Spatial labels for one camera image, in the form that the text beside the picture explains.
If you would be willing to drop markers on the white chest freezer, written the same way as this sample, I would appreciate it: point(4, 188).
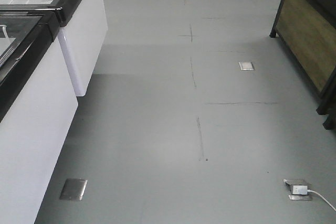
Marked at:
point(83, 27)
point(38, 104)

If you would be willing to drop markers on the far white chest freezer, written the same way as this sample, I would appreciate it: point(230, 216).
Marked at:
point(83, 27)

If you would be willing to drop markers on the closed steel floor socket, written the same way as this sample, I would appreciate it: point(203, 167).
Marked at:
point(73, 189)

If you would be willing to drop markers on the near white chest freezer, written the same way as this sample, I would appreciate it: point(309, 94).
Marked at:
point(38, 104)

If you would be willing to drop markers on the dark wooden display stand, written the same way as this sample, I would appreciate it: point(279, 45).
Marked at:
point(307, 28)

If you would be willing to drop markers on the far steel floor socket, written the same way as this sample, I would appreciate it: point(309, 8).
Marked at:
point(246, 66)

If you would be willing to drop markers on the open floor socket with plug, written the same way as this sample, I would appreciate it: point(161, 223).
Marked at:
point(298, 189)

